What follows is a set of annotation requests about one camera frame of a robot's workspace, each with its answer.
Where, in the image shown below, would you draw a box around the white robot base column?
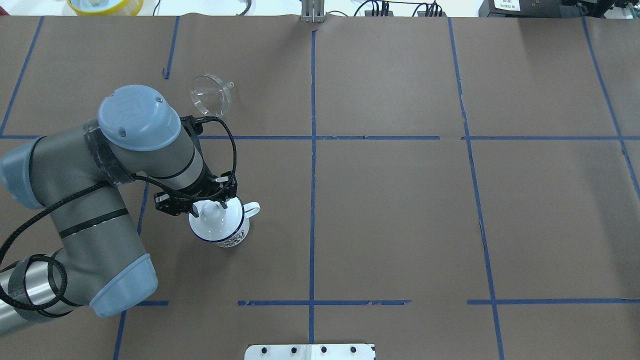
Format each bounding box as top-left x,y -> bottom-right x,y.
244,343 -> 377,360

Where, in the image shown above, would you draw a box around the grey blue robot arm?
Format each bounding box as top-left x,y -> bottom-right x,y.
1,84 -> 237,337

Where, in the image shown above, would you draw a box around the white cup lid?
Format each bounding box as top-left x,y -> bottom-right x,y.
189,199 -> 243,243

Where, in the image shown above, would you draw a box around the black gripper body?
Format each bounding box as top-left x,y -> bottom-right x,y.
190,172 -> 238,203

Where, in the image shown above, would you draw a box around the white enamel cup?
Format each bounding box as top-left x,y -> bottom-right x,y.
189,197 -> 261,248

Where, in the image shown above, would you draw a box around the brown paper table cover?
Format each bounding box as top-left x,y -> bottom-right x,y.
1,13 -> 639,360

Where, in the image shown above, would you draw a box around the yellow tape roll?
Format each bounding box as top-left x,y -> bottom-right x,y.
66,0 -> 144,17

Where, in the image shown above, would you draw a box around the aluminium frame post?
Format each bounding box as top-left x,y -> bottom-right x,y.
300,0 -> 326,23

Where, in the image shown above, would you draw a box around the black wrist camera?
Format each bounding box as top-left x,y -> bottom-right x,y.
153,191 -> 194,217

